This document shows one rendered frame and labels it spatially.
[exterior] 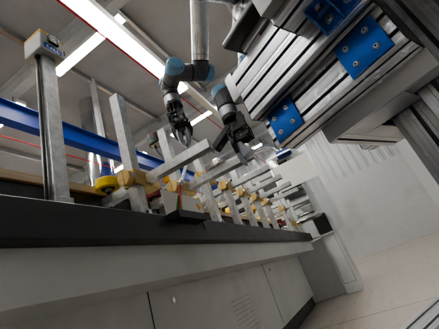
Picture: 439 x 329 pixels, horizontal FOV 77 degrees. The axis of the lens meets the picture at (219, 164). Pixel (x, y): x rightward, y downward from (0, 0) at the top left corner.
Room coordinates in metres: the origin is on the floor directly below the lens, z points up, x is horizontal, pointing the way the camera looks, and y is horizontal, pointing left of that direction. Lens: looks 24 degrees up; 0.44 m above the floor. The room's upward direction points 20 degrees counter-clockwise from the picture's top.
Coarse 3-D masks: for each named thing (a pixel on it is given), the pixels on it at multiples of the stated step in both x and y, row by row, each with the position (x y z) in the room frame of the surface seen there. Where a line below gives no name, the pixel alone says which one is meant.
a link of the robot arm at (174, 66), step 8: (168, 64) 0.84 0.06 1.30; (176, 64) 0.85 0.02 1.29; (184, 64) 0.89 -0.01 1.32; (168, 72) 0.87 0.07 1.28; (176, 72) 0.87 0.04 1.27; (184, 72) 0.90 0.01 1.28; (192, 72) 0.91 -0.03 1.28; (168, 80) 0.91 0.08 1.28; (176, 80) 0.91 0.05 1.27; (184, 80) 0.93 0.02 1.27
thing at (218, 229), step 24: (0, 216) 0.40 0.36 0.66; (24, 216) 0.43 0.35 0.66; (48, 216) 0.47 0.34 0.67; (72, 216) 0.52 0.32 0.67; (96, 216) 0.58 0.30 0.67; (120, 216) 0.64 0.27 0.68; (144, 216) 0.73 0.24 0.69; (0, 240) 0.40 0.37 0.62; (24, 240) 0.44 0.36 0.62; (48, 240) 0.48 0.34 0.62; (72, 240) 0.52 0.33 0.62; (96, 240) 0.57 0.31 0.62; (120, 240) 0.64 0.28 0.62; (144, 240) 0.72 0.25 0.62; (168, 240) 0.82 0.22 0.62; (192, 240) 0.94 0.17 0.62; (216, 240) 1.11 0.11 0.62; (240, 240) 1.35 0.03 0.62; (264, 240) 1.69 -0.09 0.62; (288, 240) 2.27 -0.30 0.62
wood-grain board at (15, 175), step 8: (0, 168) 0.59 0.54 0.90; (0, 176) 0.59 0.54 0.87; (8, 176) 0.60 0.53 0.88; (16, 176) 0.62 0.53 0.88; (24, 176) 0.64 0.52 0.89; (32, 176) 0.66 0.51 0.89; (40, 176) 0.68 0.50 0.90; (32, 184) 0.67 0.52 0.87; (40, 184) 0.69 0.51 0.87; (72, 184) 0.78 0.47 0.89; (80, 184) 0.81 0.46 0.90; (80, 192) 0.82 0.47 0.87; (88, 192) 0.84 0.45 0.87; (96, 192) 0.86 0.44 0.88; (128, 200) 1.02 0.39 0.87; (224, 216) 1.85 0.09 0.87; (240, 216) 2.11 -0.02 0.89; (280, 224) 3.21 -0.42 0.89
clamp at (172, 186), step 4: (172, 180) 0.97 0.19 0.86; (176, 180) 0.98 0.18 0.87; (168, 184) 0.97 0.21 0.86; (172, 184) 0.97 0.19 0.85; (176, 184) 0.96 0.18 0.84; (168, 188) 0.98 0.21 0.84; (172, 188) 0.97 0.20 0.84; (176, 188) 0.97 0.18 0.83; (184, 188) 1.00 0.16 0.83; (172, 192) 0.97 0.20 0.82; (176, 192) 0.98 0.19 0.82; (188, 192) 1.03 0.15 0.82; (192, 192) 1.05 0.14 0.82; (196, 192) 1.08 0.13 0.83
